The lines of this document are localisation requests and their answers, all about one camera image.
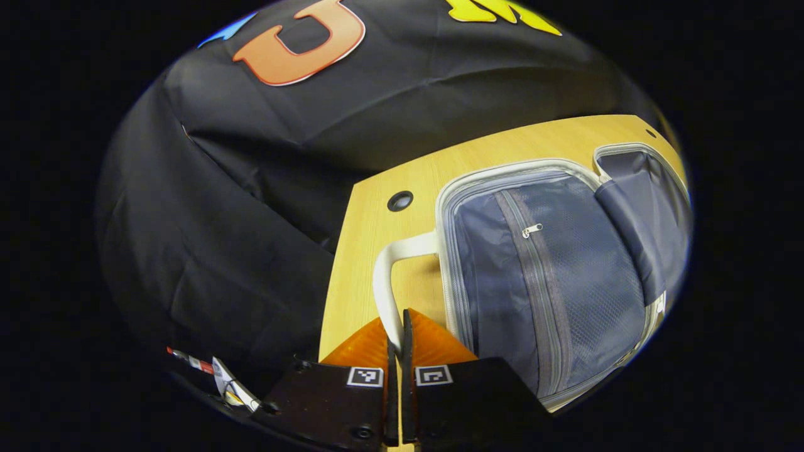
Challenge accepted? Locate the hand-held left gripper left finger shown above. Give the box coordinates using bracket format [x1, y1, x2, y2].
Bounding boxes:
[251, 317, 399, 452]

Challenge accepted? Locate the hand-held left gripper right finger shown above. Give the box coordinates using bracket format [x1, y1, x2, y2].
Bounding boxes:
[402, 308, 557, 452]

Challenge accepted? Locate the white suitcase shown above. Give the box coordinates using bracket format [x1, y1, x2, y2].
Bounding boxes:
[372, 143, 692, 412]

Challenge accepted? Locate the white paper sheet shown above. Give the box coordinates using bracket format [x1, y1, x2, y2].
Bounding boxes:
[212, 357, 261, 412]

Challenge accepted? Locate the red capped small bottle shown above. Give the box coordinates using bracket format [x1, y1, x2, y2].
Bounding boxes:
[166, 347, 215, 375]

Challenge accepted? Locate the black backdrop cloth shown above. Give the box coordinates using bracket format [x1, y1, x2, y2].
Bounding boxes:
[94, 0, 685, 402]

